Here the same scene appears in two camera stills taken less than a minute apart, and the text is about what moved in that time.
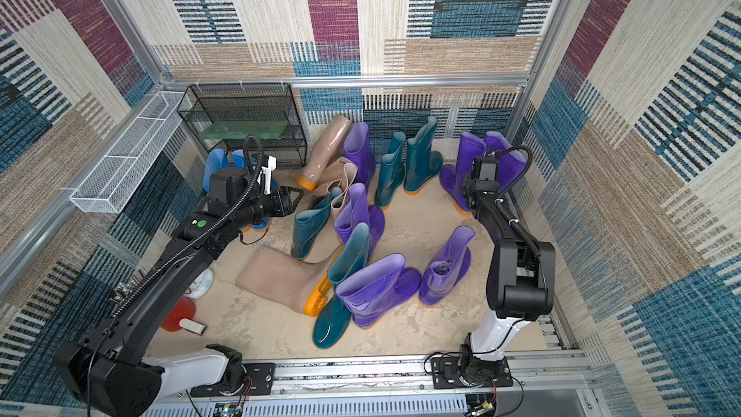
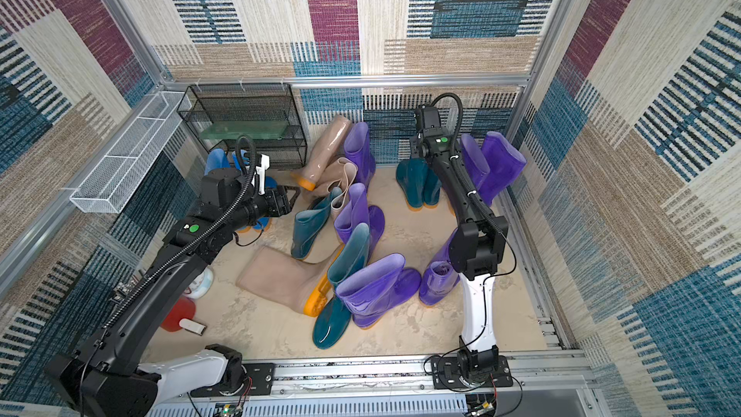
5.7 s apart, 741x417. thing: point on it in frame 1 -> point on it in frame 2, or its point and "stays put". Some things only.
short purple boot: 450,266 stays put
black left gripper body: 280,205 stays put
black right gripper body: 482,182 -> 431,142
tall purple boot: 510,164 stays put
